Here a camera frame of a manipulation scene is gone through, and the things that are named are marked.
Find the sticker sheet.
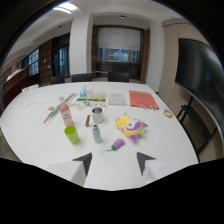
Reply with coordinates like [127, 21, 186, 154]
[68, 101, 108, 108]

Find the green plastic cup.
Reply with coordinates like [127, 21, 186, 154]
[64, 125, 81, 145]

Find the small teal bottle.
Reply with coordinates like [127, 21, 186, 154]
[92, 124, 102, 144]

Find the yellow purple plush toy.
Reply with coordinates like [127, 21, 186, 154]
[114, 112, 149, 144]

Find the brown wooden stick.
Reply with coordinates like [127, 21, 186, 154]
[84, 114, 92, 128]

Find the pink drink bottle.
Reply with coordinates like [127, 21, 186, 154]
[58, 95, 75, 127]

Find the tape roll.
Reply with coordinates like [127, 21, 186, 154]
[162, 109, 174, 119]

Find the metal mug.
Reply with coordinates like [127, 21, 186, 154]
[91, 107, 107, 125]

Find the long striped ruler strip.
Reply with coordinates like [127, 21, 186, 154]
[42, 92, 79, 125]

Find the orange paper sheet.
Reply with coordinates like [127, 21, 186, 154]
[128, 89, 160, 111]

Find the colourful test tube rack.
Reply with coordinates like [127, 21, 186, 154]
[76, 84, 108, 103]

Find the white printed booklet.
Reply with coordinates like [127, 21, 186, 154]
[107, 92, 128, 107]

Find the black chair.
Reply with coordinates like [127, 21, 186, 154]
[49, 75, 67, 85]
[70, 72, 94, 83]
[107, 71, 131, 83]

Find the large black display screen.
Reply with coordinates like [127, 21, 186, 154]
[174, 37, 224, 135]

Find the purple eggplant keychain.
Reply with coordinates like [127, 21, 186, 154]
[100, 138, 126, 155]

